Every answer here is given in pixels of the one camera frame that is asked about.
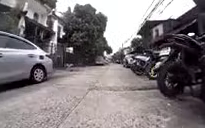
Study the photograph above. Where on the grey vehicle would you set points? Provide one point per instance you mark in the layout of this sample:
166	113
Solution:
100	60

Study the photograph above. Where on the dark fence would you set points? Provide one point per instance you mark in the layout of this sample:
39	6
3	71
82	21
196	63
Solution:
60	56

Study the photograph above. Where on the dark brown building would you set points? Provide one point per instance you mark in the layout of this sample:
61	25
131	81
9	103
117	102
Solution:
170	28

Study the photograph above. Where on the silver car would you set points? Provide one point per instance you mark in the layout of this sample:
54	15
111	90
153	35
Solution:
13	60

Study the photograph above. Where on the grey concrete road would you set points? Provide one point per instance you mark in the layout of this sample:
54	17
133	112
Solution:
106	96

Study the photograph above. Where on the white building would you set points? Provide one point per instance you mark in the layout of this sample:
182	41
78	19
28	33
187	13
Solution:
36	20

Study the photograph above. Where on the large leafy tree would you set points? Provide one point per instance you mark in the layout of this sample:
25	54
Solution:
85	31

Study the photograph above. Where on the large black motorcycle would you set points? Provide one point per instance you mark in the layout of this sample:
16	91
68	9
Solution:
181	63

